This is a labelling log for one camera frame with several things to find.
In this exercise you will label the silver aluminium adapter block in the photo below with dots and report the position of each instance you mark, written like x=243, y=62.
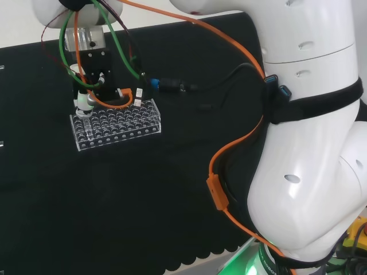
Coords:
x=86, y=40

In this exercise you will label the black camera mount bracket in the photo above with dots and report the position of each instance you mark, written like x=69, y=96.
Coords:
x=97, y=68

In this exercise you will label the yellow stop button box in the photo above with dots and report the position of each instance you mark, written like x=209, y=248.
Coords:
x=354, y=237

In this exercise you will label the clear glass test tube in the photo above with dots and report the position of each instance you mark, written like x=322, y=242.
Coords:
x=88, y=130

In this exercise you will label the clear acrylic test tube rack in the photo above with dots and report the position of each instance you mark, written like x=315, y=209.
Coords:
x=129, y=126

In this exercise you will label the black bench cloth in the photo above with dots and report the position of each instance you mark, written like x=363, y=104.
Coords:
x=114, y=200

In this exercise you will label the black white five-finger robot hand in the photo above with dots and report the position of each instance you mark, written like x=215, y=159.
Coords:
x=81, y=100

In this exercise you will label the clear base plate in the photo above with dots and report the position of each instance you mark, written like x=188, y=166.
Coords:
x=241, y=257

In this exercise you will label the blue usb plug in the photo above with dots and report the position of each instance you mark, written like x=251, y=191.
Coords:
x=285, y=91
x=271, y=79

